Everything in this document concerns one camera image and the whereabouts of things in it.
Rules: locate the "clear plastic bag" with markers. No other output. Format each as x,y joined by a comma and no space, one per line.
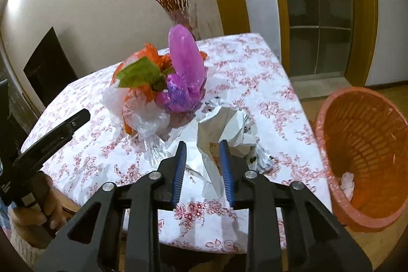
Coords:
149,122

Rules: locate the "black wall panel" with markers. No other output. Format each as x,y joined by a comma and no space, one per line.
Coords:
47,68

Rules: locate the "grey stone threshold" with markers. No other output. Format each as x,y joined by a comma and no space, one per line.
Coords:
318,87

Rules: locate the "floral tablecloth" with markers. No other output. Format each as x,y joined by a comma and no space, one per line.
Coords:
271,93

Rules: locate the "person's left forearm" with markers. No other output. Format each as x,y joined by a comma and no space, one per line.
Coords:
24,248

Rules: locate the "glass door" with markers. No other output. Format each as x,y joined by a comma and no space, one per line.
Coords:
318,4

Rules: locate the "orange plastic bag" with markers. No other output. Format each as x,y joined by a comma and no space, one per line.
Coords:
151,52

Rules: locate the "dark wooden cabinet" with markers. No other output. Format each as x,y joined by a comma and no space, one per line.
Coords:
16,106

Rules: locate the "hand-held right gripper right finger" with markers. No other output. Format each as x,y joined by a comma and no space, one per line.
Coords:
226,176

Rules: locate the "green plastic bag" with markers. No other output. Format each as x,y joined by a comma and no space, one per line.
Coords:
137,73

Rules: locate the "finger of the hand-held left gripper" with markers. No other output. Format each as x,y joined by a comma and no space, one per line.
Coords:
60,130

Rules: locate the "white paper bag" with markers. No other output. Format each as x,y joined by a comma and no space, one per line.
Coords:
266,160
220,122

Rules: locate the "wooden door frame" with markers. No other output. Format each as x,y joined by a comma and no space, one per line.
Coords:
363,20

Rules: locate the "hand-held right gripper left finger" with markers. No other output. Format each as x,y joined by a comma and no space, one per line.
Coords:
178,173

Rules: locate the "white crumpled tissue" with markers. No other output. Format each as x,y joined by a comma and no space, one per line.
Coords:
347,184

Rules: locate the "orange plastic basket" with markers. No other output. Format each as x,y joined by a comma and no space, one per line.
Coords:
366,131

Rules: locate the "pink plastic bag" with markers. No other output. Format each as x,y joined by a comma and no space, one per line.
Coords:
186,52

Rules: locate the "person's left hand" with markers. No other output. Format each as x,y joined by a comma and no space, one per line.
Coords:
51,198

